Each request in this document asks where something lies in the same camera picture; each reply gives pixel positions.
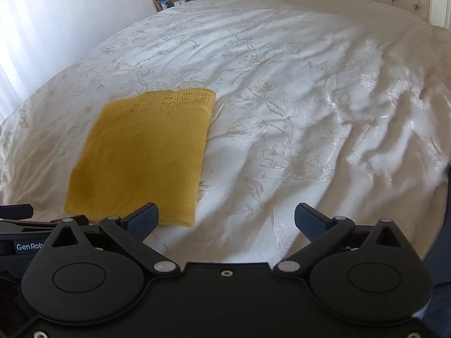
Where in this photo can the yellow knit sweater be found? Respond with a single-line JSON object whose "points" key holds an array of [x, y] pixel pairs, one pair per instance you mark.
{"points": [[148, 148]]}

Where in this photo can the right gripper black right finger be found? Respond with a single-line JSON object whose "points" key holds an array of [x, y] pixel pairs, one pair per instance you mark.
{"points": [[360, 271]]}

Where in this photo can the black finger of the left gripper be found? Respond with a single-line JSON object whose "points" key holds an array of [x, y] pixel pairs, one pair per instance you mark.
{"points": [[16, 212]]}

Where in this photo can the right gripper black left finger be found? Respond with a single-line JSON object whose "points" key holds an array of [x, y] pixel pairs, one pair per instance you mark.
{"points": [[120, 271]]}

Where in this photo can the white floral bedspread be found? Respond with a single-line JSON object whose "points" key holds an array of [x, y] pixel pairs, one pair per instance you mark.
{"points": [[341, 104]]}

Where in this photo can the wooden photo frame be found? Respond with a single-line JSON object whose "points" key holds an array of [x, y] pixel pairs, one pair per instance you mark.
{"points": [[163, 4]]}

